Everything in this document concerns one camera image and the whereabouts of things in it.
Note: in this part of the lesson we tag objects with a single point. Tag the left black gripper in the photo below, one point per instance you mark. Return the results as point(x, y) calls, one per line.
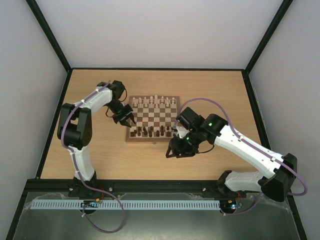
point(124, 121)

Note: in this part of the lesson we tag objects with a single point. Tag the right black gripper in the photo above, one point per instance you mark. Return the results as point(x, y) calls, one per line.
point(180, 146)

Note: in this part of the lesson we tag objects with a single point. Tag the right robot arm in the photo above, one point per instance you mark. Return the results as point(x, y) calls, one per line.
point(275, 172)

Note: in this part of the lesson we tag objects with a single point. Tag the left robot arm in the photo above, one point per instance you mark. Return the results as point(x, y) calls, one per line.
point(75, 131)

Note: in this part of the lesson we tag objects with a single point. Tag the wooden chess board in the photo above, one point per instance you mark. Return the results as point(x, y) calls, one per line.
point(148, 113)

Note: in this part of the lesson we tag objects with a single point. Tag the white rook left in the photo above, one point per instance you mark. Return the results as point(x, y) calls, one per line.
point(134, 100)

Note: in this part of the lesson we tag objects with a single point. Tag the white king piece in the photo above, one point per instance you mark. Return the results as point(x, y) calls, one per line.
point(156, 99)

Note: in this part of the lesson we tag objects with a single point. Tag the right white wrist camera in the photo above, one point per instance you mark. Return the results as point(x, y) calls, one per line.
point(181, 132)

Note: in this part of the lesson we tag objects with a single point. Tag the grey slotted cable duct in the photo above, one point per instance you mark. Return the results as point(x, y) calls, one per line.
point(72, 204)

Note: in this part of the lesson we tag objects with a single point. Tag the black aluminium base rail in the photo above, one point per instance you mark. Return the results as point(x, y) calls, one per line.
point(203, 188)

